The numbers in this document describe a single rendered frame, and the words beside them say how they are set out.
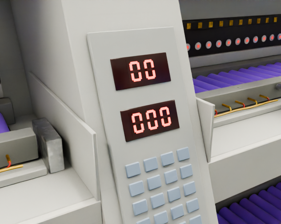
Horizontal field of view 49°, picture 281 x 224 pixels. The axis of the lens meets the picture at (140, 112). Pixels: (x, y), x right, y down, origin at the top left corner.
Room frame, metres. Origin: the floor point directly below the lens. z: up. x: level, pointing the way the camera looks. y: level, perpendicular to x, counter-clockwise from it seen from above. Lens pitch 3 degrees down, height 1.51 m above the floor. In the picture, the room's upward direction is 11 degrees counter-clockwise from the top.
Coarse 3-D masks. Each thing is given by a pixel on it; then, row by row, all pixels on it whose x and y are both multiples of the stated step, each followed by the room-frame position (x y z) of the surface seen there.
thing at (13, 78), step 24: (0, 0) 0.38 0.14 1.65; (192, 0) 0.51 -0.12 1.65; (216, 0) 0.54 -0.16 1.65; (240, 0) 0.56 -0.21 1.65; (264, 0) 0.59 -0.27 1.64; (0, 24) 0.38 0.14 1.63; (0, 48) 0.37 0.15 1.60; (0, 72) 0.37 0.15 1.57; (24, 72) 0.38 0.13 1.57; (24, 96) 0.38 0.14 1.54
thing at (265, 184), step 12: (276, 180) 0.50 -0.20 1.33; (252, 192) 0.47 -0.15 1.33; (264, 192) 0.47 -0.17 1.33; (276, 192) 0.47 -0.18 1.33; (216, 204) 0.44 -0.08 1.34; (228, 204) 0.45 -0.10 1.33; (240, 204) 0.45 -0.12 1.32; (252, 204) 0.44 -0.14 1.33; (264, 204) 0.45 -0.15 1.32; (276, 204) 0.45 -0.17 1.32; (228, 216) 0.42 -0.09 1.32; (240, 216) 0.43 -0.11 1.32; (252, 216) 0.42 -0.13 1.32; (264, 216) 0.42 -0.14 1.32; (276, 216) 0.43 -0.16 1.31
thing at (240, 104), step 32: (192, 32) 0.45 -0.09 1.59; (224, 32) 0.48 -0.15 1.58; (256, 32) 0.52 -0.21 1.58; (192, 64) 0.46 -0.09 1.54; (224, 64) 0.48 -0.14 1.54; (256, 64) 0.50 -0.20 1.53; (224, 96) 0.35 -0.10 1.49; (256, 96) 0.38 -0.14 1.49; (224, 128) 0.31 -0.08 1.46; (256, 128) 0.31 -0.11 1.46; (224, 160) 0.26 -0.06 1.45; (256, 160) 0.28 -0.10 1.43; (224, 192) 0.27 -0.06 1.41
